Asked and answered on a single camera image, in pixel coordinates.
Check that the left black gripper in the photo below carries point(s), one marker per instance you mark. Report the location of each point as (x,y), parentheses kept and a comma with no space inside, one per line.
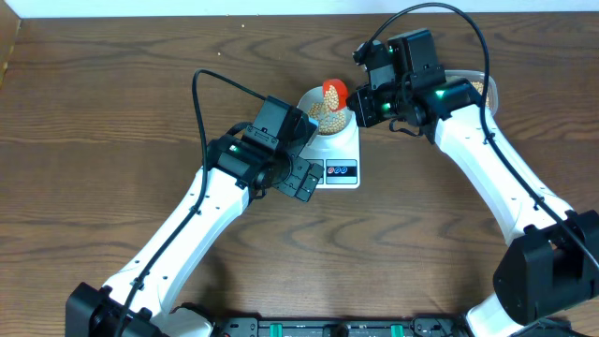
(291,183)

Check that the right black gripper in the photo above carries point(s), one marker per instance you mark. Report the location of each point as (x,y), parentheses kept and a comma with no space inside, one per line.
(359,101)

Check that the red plastic measuring scoop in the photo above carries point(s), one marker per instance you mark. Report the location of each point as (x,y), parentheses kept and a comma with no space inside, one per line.
(335,94)

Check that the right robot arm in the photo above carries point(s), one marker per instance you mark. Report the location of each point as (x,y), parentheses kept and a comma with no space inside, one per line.
(551,262)

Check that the grey round bowl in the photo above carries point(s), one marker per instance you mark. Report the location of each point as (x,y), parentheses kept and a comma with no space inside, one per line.
(310,97)

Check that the white digital kitchen scale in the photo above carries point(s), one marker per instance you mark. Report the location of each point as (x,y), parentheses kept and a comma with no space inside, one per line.
(339,155)

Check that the soybeans in bowl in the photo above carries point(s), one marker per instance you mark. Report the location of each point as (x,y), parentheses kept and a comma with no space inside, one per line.
(329,122)

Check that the soybeans in container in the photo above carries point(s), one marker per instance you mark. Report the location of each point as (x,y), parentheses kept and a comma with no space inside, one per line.
(479,86)

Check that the cardboard panel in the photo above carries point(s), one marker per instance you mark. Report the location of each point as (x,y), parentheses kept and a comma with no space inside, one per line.
(10,24)

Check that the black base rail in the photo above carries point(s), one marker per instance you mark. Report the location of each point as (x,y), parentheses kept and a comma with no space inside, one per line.
(262,327)

